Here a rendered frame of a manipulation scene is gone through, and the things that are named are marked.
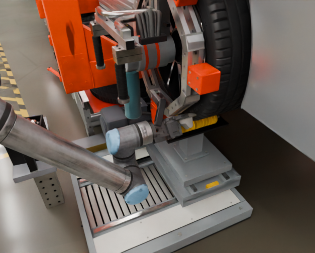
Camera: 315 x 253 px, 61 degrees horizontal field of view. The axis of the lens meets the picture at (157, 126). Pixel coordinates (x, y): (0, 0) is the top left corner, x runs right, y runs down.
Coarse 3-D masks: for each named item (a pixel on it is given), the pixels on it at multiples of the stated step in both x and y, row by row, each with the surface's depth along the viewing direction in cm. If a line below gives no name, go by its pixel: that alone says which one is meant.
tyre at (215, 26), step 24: (216, 0) 83; (240, 0) 86; (216, 24) 84; (240, 24) 87; (216, 48) 86; (240, 48) 88; (240, 72) 93; (216, 96) 95; (240, 96) 103; (192, 120) 117
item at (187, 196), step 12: (156, 156) 162; (168, 168) 153; (168, 180) 147; (204, 180) 145; (216, 180) 145; (228, 180) 142; (180, 192) 139; (192, 192) 136; (204, 192) 138; (216, 192) 143; (180, 204) 139
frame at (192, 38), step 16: (144, 0) 119; (176, 16) 87; (192, 16) 87; (192, 32) 89; (192, 48) 86; (192, 64) 94; (144, 80) 135; (160, 96) 131; (192, 96) 97; (176, 112) 117
